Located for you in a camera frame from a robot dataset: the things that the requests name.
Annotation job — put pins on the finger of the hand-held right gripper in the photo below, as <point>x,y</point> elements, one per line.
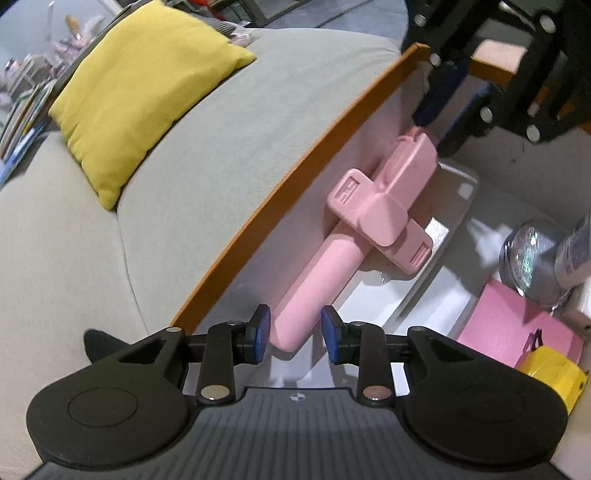
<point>434,99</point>
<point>464,127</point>

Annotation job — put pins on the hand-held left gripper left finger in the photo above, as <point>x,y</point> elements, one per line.
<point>261,332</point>

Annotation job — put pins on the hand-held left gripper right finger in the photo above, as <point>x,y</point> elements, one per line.
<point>330,334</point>

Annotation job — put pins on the orange cardboard box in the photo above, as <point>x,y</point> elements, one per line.
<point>364,134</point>

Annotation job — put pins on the pink handheld gadget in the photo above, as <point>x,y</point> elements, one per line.
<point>388,221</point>

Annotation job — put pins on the pink box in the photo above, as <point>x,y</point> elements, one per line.
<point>503,323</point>

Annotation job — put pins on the yellow tape measure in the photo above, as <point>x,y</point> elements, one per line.
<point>554,374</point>

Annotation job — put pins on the white tray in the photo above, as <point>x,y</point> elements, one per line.
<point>455,194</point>

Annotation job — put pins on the silver glitter globe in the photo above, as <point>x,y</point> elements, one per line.
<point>531,258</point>

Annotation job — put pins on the person's left leg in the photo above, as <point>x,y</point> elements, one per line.
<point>101,346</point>

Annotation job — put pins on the white bottle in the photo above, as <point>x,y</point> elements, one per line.
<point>575,254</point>

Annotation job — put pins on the beige sofa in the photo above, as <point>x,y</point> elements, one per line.
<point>207,161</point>

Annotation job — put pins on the checkered cloth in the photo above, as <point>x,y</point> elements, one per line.
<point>221,26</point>

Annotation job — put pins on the yellow pillow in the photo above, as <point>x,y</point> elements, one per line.
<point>138,92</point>

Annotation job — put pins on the stack of books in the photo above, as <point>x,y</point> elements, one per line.
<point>23,124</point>

